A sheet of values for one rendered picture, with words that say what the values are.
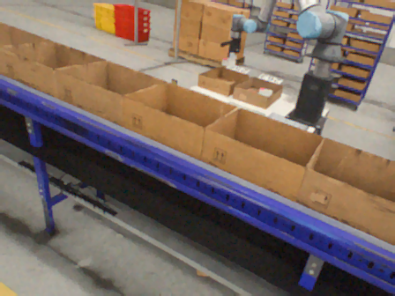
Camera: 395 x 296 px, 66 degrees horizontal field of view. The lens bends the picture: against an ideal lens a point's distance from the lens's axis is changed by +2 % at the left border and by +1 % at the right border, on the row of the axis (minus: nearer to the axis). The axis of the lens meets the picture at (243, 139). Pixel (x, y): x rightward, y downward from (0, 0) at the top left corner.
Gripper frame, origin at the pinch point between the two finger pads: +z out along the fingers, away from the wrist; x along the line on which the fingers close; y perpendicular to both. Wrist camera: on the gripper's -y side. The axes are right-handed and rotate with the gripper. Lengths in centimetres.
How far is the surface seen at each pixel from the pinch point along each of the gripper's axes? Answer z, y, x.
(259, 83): 12.4, 28.9, 2.5
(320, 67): -21, 71, -40
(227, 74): 13.6, -1.2, 9.1
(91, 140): 13, -24, -141
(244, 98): 14.8, 24.4, -35.2
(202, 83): 14.5, -12.0, -27.2
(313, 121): 15, 77, -46
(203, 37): 46, -125, 303
